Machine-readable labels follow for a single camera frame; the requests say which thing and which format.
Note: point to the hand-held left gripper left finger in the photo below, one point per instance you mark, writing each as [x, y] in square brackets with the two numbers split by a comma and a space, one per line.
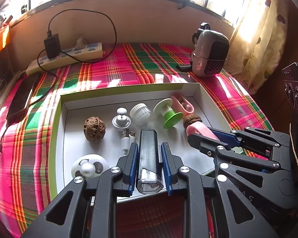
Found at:
[132, 168]

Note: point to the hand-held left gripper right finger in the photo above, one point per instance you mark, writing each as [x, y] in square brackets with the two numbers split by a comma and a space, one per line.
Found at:
[166, 171]

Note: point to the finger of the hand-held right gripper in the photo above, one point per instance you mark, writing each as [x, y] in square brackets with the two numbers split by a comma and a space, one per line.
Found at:
[226, 136]
[198, 141]

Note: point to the brown walnut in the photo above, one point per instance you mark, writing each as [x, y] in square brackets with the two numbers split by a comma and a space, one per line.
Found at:
[192, 120]
[94, 129]

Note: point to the black rectangular lighter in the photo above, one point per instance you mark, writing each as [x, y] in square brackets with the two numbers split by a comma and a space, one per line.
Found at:
[149, 153]

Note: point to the white cardboard box green sides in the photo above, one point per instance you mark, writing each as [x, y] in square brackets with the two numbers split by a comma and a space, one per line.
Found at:
[111, 143]

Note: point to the looped pink clip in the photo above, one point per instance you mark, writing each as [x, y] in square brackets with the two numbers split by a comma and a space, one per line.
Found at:
[188, 109]

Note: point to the green white spool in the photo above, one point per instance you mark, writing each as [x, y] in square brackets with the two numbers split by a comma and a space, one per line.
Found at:
[167, 114]

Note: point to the white disc with knob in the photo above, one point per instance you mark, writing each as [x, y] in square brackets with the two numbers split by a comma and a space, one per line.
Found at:
[87, 168]

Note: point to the grey white round knob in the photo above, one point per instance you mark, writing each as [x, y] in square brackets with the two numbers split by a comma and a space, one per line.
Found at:
[121, 121]

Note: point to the white ribbed plastic cap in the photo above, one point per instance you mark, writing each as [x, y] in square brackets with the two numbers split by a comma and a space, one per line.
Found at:
[140, 114]

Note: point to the small black device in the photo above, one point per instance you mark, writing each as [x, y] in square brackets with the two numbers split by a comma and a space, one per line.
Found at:
[183, 68]

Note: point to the small grey space heater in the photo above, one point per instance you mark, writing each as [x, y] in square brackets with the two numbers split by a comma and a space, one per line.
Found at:
[211, 54]

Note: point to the plaid tablecloth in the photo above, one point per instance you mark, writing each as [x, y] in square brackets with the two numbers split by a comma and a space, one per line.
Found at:
[139, 64]

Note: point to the cream dotted curtain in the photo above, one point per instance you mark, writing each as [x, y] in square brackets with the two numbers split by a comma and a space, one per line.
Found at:
[260, 37]

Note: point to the cream power strip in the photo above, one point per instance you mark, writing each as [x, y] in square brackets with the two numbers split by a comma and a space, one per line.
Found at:
[89, 52]

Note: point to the black phone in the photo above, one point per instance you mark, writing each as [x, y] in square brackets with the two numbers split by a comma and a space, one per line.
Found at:
[22, 96]

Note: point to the beige plug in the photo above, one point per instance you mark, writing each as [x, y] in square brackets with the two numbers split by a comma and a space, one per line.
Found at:
[80, 43]

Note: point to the black charger adapter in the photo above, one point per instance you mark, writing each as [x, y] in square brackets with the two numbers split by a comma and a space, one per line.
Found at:
[52, 45]

